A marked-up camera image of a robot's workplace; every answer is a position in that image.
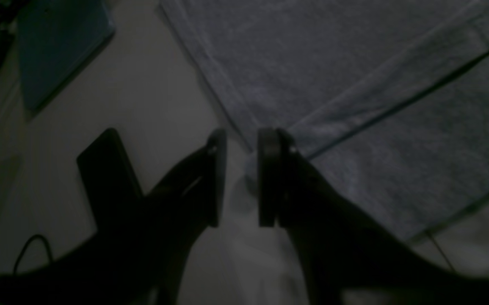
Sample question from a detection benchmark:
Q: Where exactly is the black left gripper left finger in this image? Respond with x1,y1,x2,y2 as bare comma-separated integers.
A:
0,129,227,305

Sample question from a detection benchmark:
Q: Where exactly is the grey T-shirt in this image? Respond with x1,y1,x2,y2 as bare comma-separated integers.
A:
160,0,489,240

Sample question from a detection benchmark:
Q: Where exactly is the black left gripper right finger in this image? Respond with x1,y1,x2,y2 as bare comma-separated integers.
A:
257,128,489,305

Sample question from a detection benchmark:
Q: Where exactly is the black smartphone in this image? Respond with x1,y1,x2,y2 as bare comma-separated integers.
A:
76,128,143,232

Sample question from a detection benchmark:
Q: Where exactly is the blue-grey tablet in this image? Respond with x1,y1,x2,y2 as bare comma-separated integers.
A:
17,0,115,111

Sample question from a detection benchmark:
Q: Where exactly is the black power cable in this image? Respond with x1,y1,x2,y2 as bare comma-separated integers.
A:
12,234,54,276

